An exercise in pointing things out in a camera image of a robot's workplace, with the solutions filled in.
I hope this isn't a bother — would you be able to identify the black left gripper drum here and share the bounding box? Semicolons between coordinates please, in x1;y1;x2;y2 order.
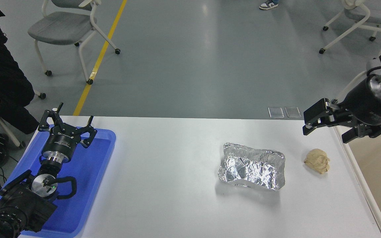
42;128;80;156

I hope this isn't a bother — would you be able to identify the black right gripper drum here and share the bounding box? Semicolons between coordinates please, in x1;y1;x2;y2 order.
344;77;381;125

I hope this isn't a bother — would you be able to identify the silver foil tray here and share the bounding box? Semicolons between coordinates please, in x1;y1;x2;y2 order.
218;143;285;191

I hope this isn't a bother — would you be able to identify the clear floor plate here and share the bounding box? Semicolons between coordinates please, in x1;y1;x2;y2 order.
285;106;302;118
268;107;285;118

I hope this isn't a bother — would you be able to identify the blue plastic tray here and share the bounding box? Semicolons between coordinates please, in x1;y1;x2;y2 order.
0;125;116;238

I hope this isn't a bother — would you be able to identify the large pale bin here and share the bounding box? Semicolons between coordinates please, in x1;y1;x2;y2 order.
333;121;381;238

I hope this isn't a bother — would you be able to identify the crumpled tan paper ball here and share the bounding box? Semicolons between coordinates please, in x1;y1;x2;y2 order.
304;148;330;174

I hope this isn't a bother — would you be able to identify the seated person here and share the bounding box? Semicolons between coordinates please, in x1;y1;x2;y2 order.
0;0;40;134

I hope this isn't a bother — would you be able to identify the walking person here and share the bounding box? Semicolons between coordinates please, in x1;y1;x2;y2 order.
259;0;279;10

